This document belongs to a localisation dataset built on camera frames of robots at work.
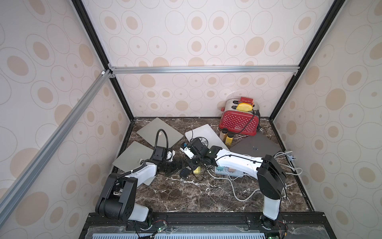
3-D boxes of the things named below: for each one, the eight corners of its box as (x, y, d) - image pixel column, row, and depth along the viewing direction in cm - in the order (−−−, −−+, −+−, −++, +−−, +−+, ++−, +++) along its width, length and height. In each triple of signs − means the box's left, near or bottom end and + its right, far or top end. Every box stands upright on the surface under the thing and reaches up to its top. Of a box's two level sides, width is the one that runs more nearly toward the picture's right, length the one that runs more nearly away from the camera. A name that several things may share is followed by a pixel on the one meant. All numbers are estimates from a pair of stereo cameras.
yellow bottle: (225, 145, 105) (227, 138, 98) (224, 140, 108) (226, 132, 101) (231, 145, 105) (234, 138, 98) (230, 140, 108) (233, 132, 101)
